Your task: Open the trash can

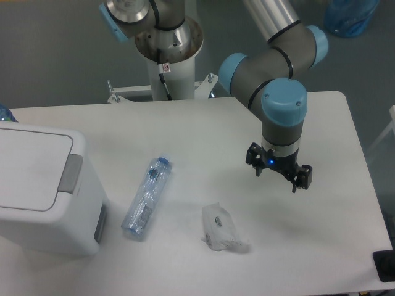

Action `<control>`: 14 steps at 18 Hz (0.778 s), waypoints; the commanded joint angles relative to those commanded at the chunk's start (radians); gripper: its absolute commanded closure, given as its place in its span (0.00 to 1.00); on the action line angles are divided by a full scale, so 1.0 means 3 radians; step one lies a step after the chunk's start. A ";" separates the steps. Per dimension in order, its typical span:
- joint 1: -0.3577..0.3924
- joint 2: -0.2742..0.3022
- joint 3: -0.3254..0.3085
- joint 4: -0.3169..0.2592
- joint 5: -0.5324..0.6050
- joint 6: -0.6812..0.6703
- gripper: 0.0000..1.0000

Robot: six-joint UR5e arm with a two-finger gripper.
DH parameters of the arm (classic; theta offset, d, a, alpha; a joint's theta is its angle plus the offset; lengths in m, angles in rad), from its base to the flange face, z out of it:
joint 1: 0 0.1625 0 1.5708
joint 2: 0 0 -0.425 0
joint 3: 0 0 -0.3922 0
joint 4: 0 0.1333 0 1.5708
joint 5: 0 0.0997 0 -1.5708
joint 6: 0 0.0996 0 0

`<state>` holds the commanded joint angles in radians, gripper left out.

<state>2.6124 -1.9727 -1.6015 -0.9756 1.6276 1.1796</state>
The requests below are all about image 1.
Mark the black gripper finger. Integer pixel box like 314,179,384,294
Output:
291,165,312,193
246,142,264,177

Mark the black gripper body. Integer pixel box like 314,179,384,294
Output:
262,148,299,180

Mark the white push-button trash can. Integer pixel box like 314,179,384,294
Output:
1,122,109,255

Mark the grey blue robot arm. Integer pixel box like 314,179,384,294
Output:
99,1,328,189

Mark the clear crumpled plastic bag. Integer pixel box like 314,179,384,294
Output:
202,203,250,253

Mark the black device at table edge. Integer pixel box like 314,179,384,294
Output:
373,250,394,282

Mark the clear plastic water bottle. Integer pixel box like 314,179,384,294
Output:
121,155,172,240

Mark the large blue water jug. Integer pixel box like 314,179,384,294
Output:
323,0,380,38

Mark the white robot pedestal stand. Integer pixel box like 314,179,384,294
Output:
106,18,220,104

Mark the white frame at right edge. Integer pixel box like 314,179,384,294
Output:
366,105,394,163

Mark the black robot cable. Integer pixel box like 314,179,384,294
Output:
156,48,173,101

